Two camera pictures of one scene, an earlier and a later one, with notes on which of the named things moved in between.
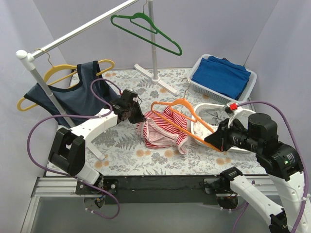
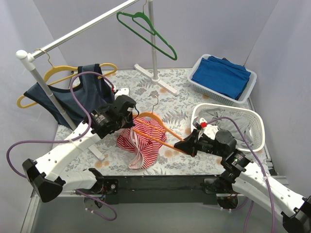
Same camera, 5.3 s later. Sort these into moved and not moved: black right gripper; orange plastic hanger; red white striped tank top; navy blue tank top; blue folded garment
Moved: orange plastic hanger; black right gripper; red white striped tank top
Not moved: blue folded garment; navy blue tank top
